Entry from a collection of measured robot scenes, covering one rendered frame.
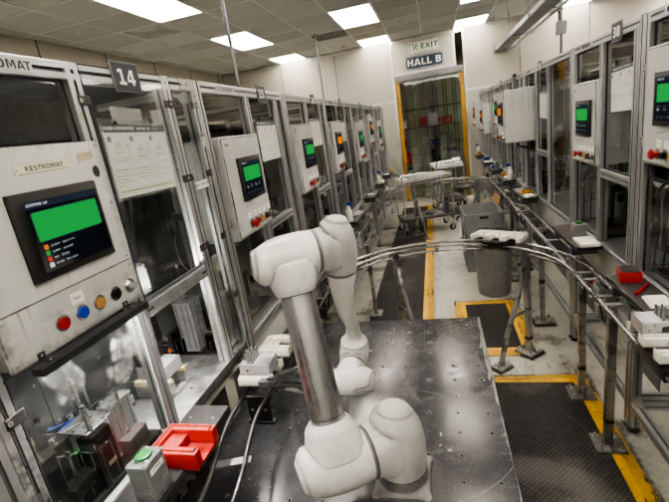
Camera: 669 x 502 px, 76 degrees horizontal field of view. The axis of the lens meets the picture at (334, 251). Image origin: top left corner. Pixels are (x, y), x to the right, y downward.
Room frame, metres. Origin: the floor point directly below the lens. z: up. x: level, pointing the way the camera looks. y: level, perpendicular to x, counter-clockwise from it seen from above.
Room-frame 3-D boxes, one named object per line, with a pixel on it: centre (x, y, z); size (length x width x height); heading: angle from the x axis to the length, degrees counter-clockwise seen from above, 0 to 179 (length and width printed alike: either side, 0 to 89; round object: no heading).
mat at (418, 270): (5.82, -1.11, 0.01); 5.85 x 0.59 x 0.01; 165
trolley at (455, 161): (7.80, -2.27, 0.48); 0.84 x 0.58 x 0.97; 173
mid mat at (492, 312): (3.24, -1.21, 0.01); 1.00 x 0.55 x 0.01; 165
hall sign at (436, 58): (9.18, -2.37, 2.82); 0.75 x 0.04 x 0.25; 75
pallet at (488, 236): (2.91, -1.18, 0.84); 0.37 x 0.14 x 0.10; 43
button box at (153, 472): (0.94, 0.58, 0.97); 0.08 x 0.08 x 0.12; 75
